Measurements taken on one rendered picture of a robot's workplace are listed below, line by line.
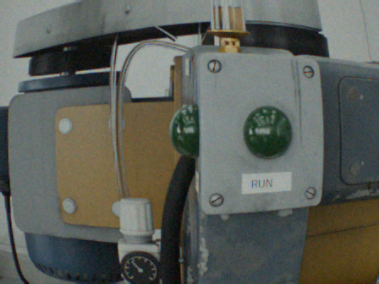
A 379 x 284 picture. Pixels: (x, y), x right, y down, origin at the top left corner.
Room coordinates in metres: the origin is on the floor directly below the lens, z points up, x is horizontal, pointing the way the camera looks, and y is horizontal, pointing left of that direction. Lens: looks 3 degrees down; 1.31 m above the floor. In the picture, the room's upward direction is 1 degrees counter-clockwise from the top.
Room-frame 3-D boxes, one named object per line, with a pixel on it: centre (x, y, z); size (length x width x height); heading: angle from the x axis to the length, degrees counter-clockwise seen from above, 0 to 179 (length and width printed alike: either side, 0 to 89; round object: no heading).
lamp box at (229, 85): (0.58, -0.04, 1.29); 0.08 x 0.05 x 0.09; 92
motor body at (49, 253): (1.09, 0.14, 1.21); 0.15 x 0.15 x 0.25
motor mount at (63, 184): (1.01, 0.07, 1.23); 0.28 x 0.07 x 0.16; 92
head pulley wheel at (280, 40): (0.76, -0.08, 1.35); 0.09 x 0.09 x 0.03
